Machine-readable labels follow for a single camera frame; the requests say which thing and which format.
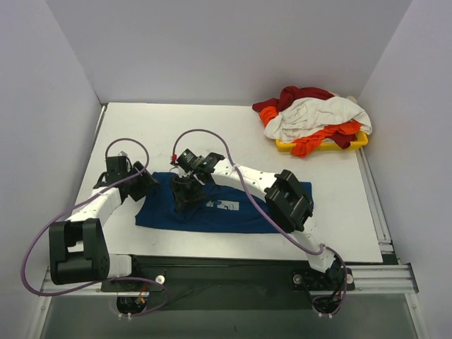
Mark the white t-shirt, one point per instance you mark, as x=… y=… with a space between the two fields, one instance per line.
x=306 y=116

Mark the blue Mickey Mouse t-shirt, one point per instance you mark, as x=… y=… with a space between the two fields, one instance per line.
x=223 y=210

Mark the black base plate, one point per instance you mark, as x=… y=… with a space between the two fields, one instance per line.
x=213 y=284

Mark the aluminium mounting rail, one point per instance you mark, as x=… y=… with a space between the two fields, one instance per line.
x=398 y=279

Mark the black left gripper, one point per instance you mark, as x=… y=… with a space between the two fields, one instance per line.
x=142 y=181

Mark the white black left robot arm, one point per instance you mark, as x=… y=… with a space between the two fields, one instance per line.
x=77 y=248

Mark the yellow plastic bin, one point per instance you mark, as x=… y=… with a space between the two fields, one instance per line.
x=361 y=140

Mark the dark red t-shirt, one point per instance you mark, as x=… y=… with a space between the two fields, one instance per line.
x=303 y=95

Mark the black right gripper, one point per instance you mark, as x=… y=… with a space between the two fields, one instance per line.
x=187 y=188

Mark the orange t-shirt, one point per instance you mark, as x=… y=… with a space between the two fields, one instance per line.
x=307 y=123

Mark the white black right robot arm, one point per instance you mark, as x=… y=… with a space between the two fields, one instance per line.
x=279 y=197

